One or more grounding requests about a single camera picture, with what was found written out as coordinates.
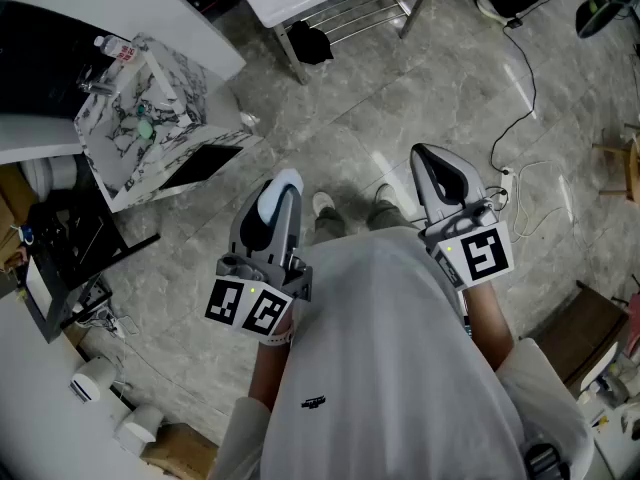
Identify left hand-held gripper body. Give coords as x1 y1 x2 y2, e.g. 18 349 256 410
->
203 253 314 340

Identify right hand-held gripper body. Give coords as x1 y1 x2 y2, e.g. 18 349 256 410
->
418 198 515 289

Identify person's right forearm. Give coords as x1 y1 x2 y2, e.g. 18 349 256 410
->
462 282 516 373

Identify person's left forearm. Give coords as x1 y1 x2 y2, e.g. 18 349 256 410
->
248 335 294 412

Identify person's olive trousers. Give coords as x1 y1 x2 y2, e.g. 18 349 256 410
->
313 200 420 244

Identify person's white shirt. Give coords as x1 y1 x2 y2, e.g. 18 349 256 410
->
209 227 596 480

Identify brown wooden cabinet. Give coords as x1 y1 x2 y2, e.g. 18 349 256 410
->
519 280 631 394

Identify marble pattern sink cabinet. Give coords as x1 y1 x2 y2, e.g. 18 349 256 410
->
73 31 265 214

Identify brown cardboard box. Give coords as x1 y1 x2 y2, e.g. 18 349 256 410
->
142 422 219 480

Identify wooden stool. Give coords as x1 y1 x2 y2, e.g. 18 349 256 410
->
592 122 640 204

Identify plain white cylinder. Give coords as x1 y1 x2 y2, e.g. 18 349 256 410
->
113 403 165 457

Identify white cylinder with dark stripe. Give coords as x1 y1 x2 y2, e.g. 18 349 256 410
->
68 356 117 403

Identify black cloth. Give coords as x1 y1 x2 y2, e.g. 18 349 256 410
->
287 20 335 67

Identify white round fixture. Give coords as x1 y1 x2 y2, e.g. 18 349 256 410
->
19 155 81 204

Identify chrome faucet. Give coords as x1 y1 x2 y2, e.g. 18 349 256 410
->
75 65 117 98

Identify clear plastic water bottle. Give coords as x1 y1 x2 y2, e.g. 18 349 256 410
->
93 34 139 63

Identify white glossy counter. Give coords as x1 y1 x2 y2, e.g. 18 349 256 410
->
0 287 151 480

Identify black cable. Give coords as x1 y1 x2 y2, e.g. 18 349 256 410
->
489 15 539 174

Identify black frame stand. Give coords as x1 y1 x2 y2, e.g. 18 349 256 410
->
27 200 162 344

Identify grey waist strap buckle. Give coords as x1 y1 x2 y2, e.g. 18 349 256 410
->
519 437 571 480

